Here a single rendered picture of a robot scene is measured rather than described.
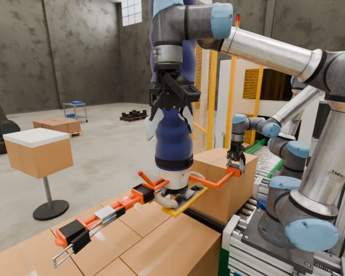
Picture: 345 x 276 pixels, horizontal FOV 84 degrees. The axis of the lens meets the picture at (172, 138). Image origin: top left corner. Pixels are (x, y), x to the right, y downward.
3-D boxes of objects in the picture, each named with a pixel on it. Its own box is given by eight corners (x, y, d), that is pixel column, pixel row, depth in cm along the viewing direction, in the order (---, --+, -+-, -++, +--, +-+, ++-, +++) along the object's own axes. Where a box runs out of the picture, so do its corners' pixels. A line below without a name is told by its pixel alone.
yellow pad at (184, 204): (195, 185, 130) (195, 178, 129) (208, 190, 124) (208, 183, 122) (160, 210, 105) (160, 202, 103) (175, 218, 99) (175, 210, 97)
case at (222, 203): (214, 182, 211) (218, 147, 203) (251, 195, 187) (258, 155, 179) (182, 202, 164) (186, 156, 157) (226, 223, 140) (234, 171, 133)
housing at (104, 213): (108, 213, 88) (107, 204, 86) (117, 219, 84) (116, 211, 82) (94, 221, 82) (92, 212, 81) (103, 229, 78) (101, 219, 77)
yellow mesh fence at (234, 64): (247, 167, 372) (262, 49, 313) (252, 169, 366) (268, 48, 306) (218, 193, 288) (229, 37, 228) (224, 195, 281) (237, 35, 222)
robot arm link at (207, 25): (229, 12, 52) (189, 15, 54) (235, -5, 42) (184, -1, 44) (227, 44, 55) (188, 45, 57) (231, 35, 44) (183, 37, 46)
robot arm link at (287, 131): (277, 159, 115) (314, 64, 101) (262, 150, 129) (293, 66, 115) (294, 162, 117) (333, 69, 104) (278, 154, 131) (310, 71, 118)
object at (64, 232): (79, 227, 79) (78, 217, 77) (88, 236, 74) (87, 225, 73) (57, 240, 72) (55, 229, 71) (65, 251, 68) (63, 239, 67)
